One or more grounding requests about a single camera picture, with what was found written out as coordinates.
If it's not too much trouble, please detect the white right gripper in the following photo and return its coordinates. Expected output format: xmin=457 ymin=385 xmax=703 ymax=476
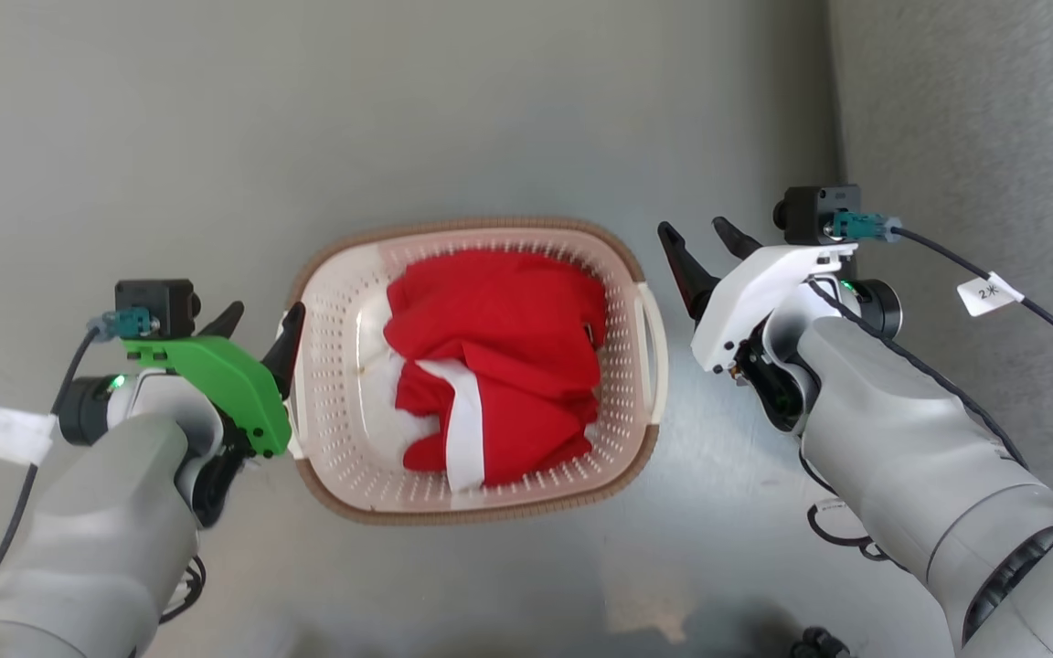
xmin=657 ymin=216 xmax=857 ymax=433

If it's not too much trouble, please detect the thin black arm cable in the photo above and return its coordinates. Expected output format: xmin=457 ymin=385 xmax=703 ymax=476
xmin=801 ymin=274 xmax=1031 ymax=564
xmin=159 ymin=554 xmax=208 ymax=626

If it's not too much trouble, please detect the grey fabric sofa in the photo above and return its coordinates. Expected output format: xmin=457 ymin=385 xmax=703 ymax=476
xmin=826 ymin=0 xmax=1053 ymax=513

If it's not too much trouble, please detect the black right camera cable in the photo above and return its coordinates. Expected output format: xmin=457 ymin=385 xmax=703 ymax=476
xmin=830 ymin=211 xmax=1053 ymax=518

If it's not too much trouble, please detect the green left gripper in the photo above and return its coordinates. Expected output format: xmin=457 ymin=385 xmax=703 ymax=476
xmin=122 ymin=301 xmax=307 ymax=529

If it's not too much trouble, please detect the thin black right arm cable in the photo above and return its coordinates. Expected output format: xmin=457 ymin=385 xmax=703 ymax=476
xmin=801 ymin=274 xmax=1031 ymax=564

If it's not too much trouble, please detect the red garment with white stripe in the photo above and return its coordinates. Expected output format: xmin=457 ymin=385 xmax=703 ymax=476
xmin=383 ymin=250 xmax=609 ymax=493

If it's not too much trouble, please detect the cream perforated laundry basket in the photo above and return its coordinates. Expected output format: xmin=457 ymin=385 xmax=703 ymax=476
xmin=287 ymin=217 xmax=670 ymax=526

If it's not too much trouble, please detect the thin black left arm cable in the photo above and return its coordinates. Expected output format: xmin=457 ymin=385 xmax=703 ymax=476
xmin=159 ymin=554 xmax=208 ymax=626

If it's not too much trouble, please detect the printed white cable tag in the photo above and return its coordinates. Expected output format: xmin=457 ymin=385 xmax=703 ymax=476
xmin=957 ymin=271 xmax=1026 ymax=319

